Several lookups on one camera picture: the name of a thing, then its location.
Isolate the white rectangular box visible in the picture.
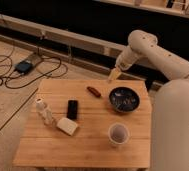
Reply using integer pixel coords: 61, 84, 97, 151
57, 117, 78, 136

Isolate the clear plastic bottle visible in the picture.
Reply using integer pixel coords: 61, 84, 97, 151
35, 98, 55, 126

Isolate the black phone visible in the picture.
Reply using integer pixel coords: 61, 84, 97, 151
67, 100, 78, 120

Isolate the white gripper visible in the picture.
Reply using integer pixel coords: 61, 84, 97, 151
108, 46, 142, 82

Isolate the dark ceramic bowl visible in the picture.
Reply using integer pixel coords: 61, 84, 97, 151
109, 87, 140, 113

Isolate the wooden table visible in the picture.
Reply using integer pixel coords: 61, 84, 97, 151
13, 79, 151, 168

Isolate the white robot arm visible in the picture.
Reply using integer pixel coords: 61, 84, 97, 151
109, 30, 189, 171

